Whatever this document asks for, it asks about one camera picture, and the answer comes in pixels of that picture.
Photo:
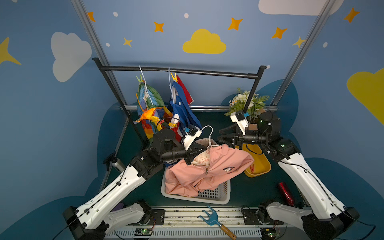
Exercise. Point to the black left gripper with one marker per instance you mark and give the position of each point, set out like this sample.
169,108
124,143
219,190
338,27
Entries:
192,151

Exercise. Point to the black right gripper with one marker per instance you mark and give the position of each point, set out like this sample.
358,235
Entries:
236,139

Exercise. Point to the white wire hanger pink jacket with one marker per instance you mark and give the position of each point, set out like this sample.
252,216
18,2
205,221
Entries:
210,143

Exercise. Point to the pink kids jacket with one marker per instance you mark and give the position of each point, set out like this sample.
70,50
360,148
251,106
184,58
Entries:
207,171

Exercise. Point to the blue red white jacket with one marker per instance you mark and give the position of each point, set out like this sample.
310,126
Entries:
181,110

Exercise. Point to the yellow clothespin top blue jacket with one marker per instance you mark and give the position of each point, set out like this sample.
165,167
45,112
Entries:
174,77

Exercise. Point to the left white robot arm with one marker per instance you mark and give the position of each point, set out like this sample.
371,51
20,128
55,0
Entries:
97,217

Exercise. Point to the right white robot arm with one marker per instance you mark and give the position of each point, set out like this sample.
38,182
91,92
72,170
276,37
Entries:
327,217

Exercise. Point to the white hanger rainbow jacket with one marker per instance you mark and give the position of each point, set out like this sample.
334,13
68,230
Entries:
146,87

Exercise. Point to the artificial white flowers plant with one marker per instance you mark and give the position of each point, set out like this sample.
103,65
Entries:
256,104

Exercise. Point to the yellow plastic tray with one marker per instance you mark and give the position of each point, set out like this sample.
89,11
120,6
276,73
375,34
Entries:
261,163

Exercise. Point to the white plastic laundry basket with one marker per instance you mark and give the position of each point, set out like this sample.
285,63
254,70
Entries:
218,196

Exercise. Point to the rainbow striped jacket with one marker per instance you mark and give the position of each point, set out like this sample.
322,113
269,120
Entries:
150,115

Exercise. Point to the blue garden fork tool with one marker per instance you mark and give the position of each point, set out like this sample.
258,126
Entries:
212,220

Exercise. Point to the green clothespin rainbow jacket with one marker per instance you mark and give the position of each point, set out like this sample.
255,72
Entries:
140,79

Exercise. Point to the purple silicone spatula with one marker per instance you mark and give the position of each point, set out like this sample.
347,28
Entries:
118,207

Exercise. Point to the black clothes rack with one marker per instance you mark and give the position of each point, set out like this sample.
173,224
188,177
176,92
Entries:
106,71

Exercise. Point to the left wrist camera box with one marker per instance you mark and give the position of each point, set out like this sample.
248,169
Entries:
191,133

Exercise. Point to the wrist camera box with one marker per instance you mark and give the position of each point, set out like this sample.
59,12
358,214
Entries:
240,118
191,133

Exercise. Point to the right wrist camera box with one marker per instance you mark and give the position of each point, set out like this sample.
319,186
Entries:
240,118

